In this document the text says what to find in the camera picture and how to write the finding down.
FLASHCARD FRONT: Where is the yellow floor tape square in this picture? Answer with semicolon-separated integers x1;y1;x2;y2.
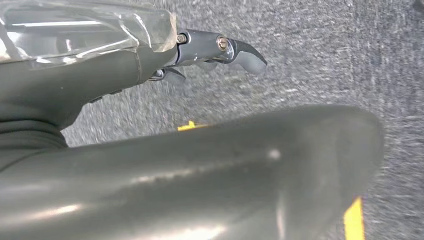
177;120;366;240

